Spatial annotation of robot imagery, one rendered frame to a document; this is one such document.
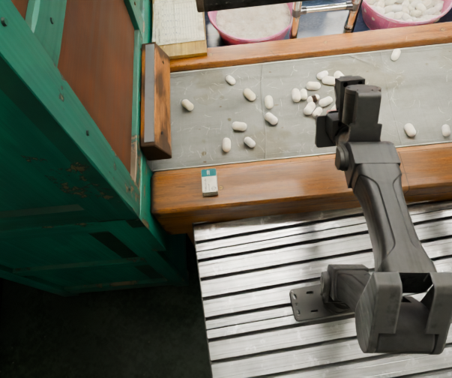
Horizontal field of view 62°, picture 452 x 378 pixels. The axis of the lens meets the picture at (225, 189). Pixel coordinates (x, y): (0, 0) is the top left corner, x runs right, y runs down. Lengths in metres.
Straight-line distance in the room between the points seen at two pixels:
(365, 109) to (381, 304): 0.31
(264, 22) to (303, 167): 0.50
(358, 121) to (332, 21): 0.71
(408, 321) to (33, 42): 0.54
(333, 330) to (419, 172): 0.40
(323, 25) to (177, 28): 0.45
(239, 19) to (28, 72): 0.86
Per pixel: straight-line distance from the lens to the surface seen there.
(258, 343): 0.90
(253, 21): 1.22
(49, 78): 0.50
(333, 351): 0.91
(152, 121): 0.88
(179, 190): 0.89
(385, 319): 0.51
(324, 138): 0.78
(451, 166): 1.00
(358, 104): 0.65
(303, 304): 0.90
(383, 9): 1.28
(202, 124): 0.99
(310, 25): 1.31
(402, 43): 1.19
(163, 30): 1.17
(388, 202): 0.56
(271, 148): 0.95
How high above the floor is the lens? 1.57
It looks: 66 degrees down
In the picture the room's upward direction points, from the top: 10 degrees counter-clockwise
